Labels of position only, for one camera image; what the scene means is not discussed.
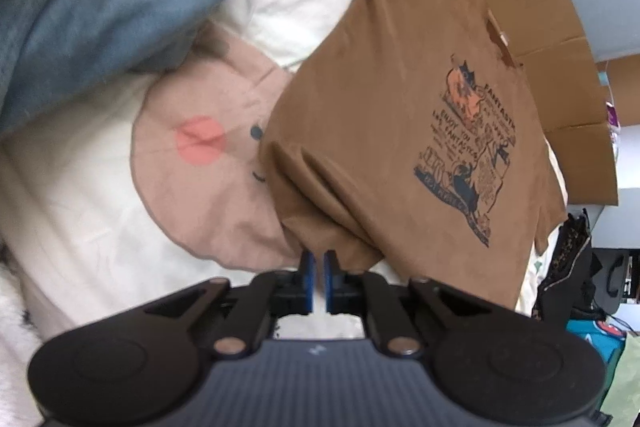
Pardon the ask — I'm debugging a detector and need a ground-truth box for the green cloth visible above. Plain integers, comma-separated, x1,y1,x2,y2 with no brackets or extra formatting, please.
600,332,640,418

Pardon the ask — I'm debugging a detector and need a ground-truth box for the leopard print cloth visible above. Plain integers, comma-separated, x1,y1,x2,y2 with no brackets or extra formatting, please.
532,209,593,323

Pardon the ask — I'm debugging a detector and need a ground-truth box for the purple white detergent bag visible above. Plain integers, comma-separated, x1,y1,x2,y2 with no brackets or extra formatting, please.
605,99,623,160

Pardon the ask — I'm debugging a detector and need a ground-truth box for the tall cardboard box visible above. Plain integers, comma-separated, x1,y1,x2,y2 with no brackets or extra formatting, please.
595,57,640,118

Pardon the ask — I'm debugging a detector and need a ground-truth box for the brown printed t-shirt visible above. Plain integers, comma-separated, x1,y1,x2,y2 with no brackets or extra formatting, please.
257,0,568,310

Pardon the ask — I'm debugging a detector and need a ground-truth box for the teal printed cloth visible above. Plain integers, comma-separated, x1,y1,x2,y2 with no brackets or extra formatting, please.
565,317,626,363

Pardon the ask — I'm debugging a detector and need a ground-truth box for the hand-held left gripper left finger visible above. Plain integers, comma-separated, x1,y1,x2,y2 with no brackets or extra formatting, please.
107,251,316,356

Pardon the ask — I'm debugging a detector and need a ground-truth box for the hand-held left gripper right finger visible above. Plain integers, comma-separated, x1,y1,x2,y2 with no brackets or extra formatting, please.
323,250,528,356

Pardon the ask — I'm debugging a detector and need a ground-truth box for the cream bear print blanket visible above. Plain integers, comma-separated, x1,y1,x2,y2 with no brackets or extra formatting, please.
0,0,571,343

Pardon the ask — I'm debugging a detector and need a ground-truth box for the low folded cardboard sheet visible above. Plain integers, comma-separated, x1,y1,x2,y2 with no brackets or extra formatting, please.
460,0,620,206

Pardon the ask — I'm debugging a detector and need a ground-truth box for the black folded garment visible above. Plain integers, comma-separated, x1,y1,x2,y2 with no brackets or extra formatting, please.
537,232,608,323

